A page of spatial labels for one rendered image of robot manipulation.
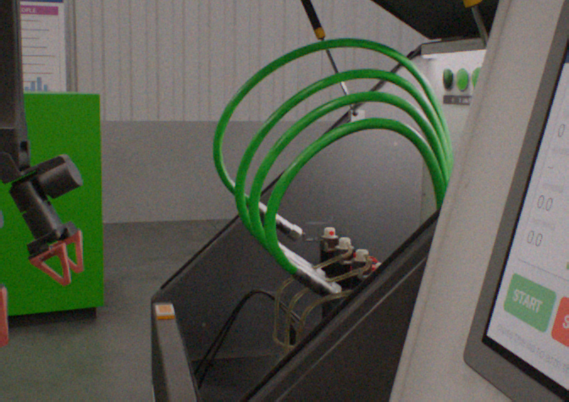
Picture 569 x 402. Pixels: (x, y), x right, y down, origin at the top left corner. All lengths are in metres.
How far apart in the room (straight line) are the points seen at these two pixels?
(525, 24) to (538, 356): 0.33
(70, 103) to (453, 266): 3.72
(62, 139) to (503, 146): 3.76
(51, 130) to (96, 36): 3.34
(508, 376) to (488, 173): 0.21
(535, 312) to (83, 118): 3.88
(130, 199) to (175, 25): 1.75
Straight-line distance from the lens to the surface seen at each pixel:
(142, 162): 7.64
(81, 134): 4.40
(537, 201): 0.69
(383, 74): 1.10
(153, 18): 7.69
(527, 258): 0.68
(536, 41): 0.77
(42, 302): 4.53
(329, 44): 1.16
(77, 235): 1.57
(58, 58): 7.53
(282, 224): 1.16
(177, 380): 1.12
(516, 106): 0.77
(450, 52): 1.39
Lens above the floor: 1.36
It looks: 8 degrees down
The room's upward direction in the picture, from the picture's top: 1 degrees clockwise
